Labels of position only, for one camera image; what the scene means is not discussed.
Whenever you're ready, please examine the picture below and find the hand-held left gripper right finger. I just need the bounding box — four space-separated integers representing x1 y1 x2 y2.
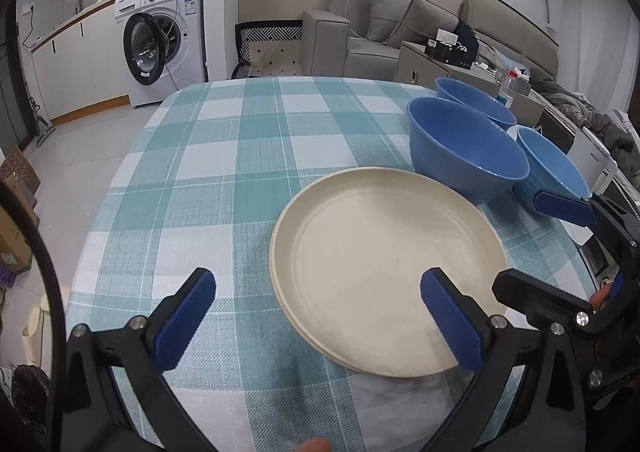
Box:
421 268 584 439

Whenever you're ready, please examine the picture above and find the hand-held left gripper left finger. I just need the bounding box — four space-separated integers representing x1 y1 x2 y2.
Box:
54 268 217 439

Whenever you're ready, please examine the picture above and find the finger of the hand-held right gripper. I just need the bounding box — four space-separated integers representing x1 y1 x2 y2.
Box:
533 189 640 259
492 268 608 340

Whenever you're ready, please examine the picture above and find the ribbed light blue bowl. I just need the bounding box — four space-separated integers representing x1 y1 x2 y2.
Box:
512 127 592 213

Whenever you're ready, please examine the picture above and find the person's right hand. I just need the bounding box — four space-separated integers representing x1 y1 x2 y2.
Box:
589 283 615 311

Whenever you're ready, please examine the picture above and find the white appliance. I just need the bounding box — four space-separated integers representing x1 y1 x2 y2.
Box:
567 126 623 193

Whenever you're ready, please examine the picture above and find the grey blanket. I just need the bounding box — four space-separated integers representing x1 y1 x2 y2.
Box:
530 67 640 168

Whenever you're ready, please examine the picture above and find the clear water bottle red cap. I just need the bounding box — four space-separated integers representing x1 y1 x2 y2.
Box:
497 66 518 108

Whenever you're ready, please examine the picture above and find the cream plastic container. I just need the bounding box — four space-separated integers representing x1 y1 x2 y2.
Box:
22 305 52 369

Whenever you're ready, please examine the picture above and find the teal checked tablecloth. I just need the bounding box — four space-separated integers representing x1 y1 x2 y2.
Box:
65 76 601 452

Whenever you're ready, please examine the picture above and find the black bag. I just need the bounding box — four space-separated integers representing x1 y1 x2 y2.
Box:
10 364 52 452

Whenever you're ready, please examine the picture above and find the purple bag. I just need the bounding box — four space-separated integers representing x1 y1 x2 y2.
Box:
0 262 27 289

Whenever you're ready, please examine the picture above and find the brown cardboard box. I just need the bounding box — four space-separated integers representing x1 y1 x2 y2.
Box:
0 205 39 278

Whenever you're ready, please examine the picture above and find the black box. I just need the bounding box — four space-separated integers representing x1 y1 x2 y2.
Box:
425 38 473 66

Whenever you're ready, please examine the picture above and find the dark blue garment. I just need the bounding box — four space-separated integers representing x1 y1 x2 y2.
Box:
452 20 481 66

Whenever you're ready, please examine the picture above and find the beige side cabinet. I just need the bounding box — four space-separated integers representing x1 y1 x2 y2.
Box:
395 41 501 89

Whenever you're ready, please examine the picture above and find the grey sofa cushion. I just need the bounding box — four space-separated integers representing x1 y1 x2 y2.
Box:
400 0 463 50
367 0 413 44

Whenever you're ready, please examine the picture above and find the patterned cardboard box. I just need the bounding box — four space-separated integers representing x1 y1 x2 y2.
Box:
0 145 41 194

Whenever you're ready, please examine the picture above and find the upright vacuum cleaner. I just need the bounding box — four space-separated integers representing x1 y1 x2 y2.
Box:
27 57 57 146

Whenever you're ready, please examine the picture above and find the white kitchen counter cabinet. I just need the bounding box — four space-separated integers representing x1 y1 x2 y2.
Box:
31 0 132 126

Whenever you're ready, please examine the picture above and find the grey sofa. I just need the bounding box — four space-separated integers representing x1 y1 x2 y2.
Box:
300 0 561 84

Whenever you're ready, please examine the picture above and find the dark glass door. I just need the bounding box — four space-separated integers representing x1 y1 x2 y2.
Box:
0 22 28 149

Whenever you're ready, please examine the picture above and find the white washing machine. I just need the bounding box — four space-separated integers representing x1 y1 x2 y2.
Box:
114 0 208 108

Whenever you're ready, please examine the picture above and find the black cable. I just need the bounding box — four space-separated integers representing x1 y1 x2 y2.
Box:
0 179 69 452

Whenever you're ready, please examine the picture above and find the white charging cable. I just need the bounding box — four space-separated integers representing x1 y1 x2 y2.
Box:
343 0 372 42

